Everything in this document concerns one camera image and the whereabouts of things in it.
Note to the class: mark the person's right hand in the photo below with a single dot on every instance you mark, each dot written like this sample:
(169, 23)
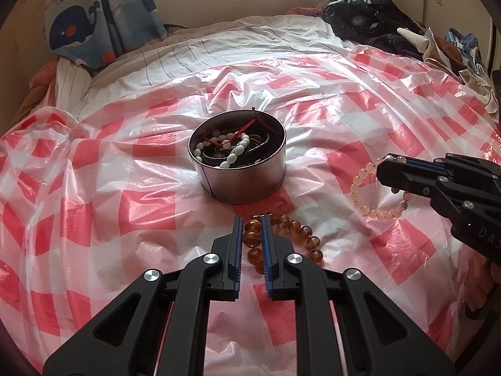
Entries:
(487, 278)

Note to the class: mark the round metal tin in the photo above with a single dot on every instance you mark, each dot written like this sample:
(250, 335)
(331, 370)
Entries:
(242, 184)

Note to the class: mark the white striped bed sheet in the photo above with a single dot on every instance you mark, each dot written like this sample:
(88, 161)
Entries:
(219, 43)

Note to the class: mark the red checked plastic sheet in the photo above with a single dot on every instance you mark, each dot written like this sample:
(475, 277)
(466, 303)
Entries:
(117, 188)

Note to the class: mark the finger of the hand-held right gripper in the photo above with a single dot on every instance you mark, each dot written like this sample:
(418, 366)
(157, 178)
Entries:
(426, 164)
(403, 178)

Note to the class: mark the pink and tan cloth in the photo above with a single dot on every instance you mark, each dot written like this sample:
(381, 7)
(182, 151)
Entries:
(37, 90)

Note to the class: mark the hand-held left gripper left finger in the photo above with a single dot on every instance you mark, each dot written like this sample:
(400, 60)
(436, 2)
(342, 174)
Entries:
(237, 243)

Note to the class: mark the dark clothes pile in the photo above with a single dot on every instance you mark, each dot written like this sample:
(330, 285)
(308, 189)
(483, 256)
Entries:
(372, 23)

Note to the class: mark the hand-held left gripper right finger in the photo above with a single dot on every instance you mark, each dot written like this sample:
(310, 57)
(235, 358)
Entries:
(267, 243)

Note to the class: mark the beige cloth pile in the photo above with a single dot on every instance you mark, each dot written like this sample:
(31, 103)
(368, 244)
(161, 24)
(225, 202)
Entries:
(475, 82)

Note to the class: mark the blue printed cloth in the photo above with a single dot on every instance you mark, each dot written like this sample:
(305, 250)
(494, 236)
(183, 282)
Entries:
(467, 49)

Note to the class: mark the whale print curtain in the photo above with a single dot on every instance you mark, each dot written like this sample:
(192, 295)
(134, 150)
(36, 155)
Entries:
(78, 31)

